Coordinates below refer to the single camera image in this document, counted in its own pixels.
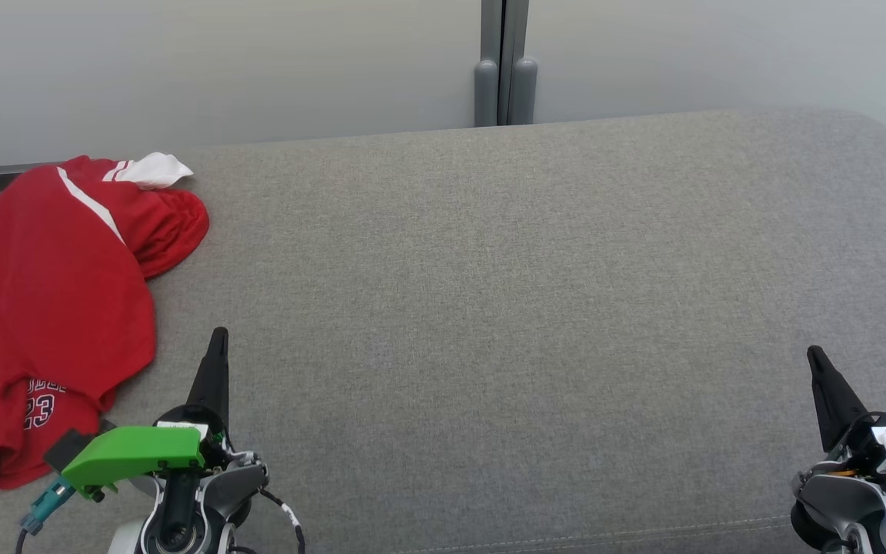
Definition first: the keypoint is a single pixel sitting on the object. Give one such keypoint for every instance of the grey partition post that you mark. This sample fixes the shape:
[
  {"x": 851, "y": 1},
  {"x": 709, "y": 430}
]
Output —
[{"x": 504, "y": 61}]

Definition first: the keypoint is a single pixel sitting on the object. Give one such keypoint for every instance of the grey fabric sofa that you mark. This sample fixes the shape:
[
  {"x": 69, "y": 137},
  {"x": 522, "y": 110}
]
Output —
[{"x": 489, "y": 308}]

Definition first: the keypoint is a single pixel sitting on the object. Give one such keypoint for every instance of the red white jersey shirt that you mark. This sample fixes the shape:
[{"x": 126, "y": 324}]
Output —
[{"x": 43, "y": 308}]

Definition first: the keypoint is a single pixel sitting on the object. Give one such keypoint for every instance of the teal left camera connector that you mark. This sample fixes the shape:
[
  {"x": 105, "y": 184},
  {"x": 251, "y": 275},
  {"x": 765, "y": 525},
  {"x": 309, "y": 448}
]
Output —
[{"x": 47, "y": 504}]

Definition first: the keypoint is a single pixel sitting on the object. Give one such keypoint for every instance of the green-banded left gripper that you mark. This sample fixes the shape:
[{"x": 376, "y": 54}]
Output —
[{"x": 135, "y": 454}]

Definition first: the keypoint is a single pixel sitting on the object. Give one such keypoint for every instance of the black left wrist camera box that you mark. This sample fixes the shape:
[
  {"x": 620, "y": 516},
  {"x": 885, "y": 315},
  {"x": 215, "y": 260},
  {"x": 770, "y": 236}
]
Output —
[{"x": 66, "y": 450}]

